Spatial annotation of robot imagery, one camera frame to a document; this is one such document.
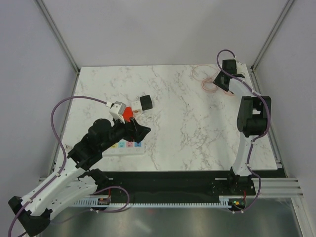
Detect white cube plug tiger print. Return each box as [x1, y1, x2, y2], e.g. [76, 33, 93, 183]
[131, 100, 143, 115]

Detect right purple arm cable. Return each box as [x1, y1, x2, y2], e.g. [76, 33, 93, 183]
[216, 49, 270, 215]

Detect left aluminium frame post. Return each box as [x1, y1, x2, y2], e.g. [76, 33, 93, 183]
[34, 0, 80, 76]

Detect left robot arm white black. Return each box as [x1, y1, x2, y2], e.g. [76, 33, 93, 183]
[8, 118, 151, 237]

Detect aluminium rail bar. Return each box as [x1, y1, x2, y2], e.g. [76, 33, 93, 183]
[36, 175, 301, 198]

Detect red cube plug adapter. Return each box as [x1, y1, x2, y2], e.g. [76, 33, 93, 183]
[123, 107, 134, 122]

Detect pink round disc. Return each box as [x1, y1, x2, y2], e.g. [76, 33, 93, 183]
[224, 91, 234, 96]

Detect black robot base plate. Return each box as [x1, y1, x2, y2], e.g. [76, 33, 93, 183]
[79, 167, 256, 204]

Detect black cube plug adapter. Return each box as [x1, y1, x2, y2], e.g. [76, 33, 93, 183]
[139, 95, 153, 111]

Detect white power strip coloured sockets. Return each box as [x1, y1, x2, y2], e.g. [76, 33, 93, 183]
[102, 140, 145, 157]

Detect grey slotted cable duct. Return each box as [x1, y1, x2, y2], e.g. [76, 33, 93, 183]
[71, 196, 246, 208]

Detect aluminium frame post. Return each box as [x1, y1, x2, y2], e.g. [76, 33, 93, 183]
[34, 0, 80, 76]
[250, 0, 296, 73]

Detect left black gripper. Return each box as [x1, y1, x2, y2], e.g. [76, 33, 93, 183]
[100, 114, 151, 152]

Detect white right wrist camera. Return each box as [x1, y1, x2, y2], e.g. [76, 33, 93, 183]
[236, 60, 247, 78]

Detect pink coiled cable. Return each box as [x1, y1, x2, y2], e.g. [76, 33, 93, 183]
[190, 64, 223, 93]

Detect right aluminium frame post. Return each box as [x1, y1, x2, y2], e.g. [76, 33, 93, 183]
[250, 0, 296, 73]

